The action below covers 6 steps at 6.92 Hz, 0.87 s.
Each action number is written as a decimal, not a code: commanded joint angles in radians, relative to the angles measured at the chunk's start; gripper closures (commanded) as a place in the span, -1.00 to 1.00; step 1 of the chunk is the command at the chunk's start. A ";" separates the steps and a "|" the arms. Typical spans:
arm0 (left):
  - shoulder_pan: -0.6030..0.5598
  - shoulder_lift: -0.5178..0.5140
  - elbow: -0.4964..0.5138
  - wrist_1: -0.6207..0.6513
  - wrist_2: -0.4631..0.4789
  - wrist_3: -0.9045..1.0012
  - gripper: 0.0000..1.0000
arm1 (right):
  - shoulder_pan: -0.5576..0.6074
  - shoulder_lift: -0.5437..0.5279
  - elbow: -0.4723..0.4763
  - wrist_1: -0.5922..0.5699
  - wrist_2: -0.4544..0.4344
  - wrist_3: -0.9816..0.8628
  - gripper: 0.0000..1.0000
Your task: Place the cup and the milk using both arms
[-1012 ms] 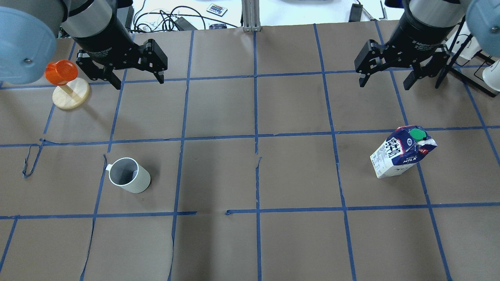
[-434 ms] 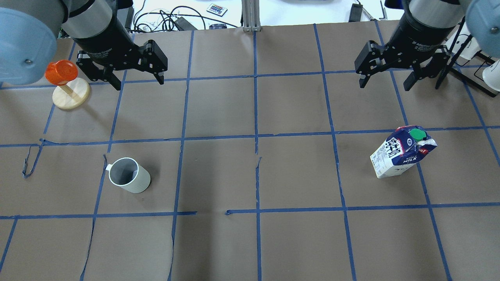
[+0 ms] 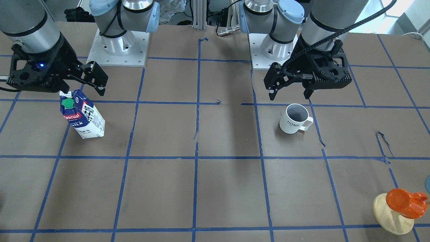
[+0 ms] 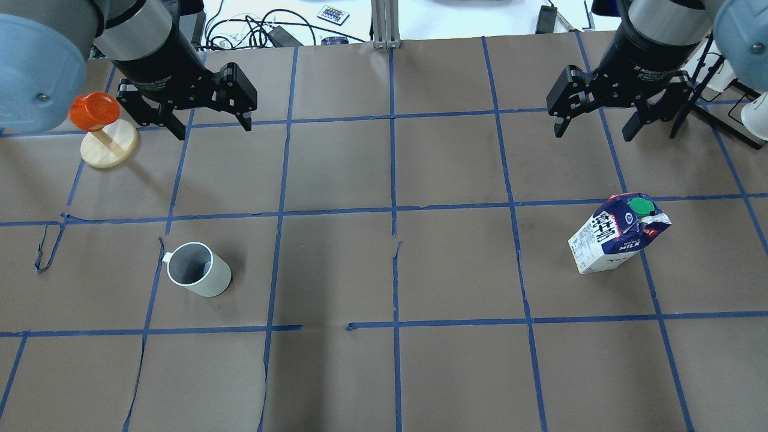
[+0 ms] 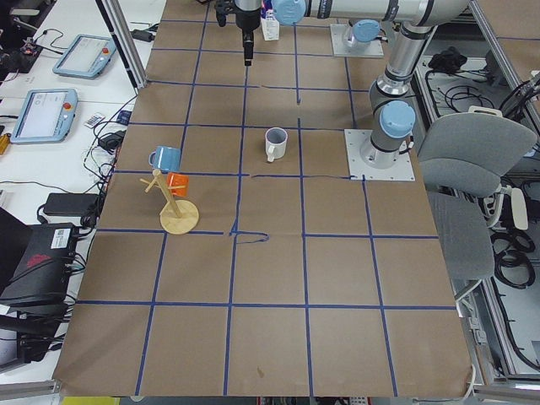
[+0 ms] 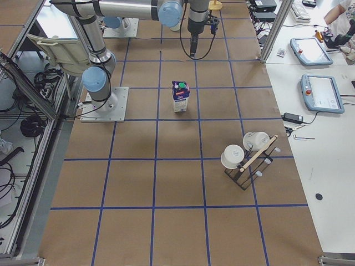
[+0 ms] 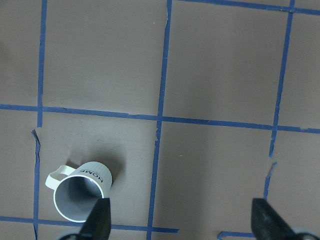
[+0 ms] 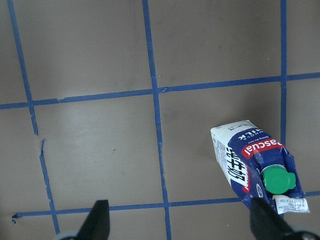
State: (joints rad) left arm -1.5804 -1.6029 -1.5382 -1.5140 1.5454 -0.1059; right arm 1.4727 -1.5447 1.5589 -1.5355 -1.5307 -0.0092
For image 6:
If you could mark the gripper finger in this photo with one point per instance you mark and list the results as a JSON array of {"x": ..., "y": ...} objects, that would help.
[{"x": 193, "y": 45}]

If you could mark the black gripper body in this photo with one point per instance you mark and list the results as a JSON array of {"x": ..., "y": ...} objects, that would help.
[{"x": 194, "y": 26}]

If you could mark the blue white milk carton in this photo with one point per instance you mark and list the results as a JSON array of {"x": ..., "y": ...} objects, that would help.
[{"x": 180, "y": 93}]

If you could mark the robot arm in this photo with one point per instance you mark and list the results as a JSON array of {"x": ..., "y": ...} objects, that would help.
[
  {"x": 194, "y": 11},
  {"x": 97, "y": 79}
]

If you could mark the white cup on rack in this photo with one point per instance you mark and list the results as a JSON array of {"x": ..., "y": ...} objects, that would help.
[
  {"x": 232, "y": 156},
  {"x": 254, "y": 141}
]

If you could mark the white keyboard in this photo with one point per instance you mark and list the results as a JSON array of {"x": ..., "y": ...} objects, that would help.
[{"x": 299, "y": 12}]

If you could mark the teach pendant far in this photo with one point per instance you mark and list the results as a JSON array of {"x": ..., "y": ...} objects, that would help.
[{"x": 309, "y": 51}]

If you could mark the teach pendant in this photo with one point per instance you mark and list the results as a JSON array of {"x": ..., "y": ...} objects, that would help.
[
  {"x": 320, "y": 93},
  {"x": 309, "y": 51}
]

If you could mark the black power adapter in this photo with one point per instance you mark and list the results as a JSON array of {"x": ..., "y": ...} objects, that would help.
[{"x": 292, "y": 118}]

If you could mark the teach pendant near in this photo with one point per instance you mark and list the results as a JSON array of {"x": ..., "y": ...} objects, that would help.
[{"x": 320, "y": 93}]

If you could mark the allen key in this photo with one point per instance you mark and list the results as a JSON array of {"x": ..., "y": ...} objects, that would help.
[{"x": 303, "y": 138}]

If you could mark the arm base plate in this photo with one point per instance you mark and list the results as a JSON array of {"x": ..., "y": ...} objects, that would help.
[
  {"x": 113, "y": 110},
  {"x": 118, "y": 27}
]

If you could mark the aluminium frame post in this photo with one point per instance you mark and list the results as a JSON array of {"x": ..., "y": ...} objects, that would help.
[{"x": 275, "y": 29}]

